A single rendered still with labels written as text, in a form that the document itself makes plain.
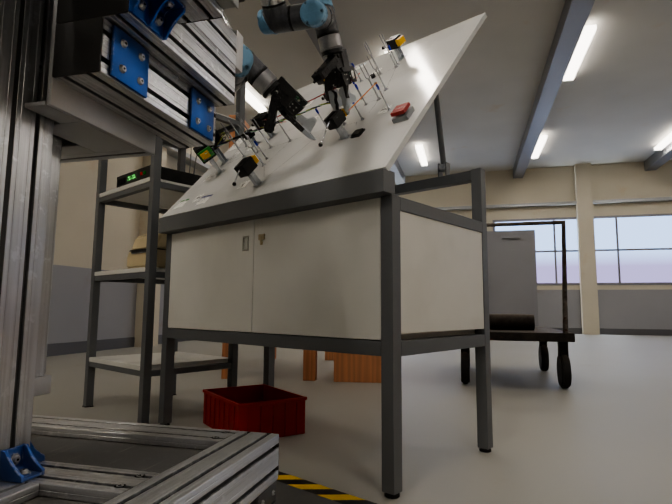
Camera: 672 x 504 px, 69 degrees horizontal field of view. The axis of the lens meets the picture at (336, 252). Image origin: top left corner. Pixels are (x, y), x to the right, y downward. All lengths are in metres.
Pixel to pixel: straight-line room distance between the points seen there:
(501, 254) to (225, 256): 9.58
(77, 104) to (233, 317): 1.06
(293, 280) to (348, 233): 0.26
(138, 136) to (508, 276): 10.35
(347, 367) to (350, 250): 2.00
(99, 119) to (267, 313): 0.91
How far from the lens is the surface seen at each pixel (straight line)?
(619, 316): 11.47
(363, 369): 3.37
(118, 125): 1.04
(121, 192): 2.58
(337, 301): 1.45
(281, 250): 1.64
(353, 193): 1.40
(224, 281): 1.87
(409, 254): 1.42
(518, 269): 11.13
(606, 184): 11.74
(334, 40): 1.73
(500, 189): 11.43
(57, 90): 0.94
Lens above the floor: 0.49
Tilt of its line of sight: 7 degrees up
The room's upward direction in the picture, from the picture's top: straight up
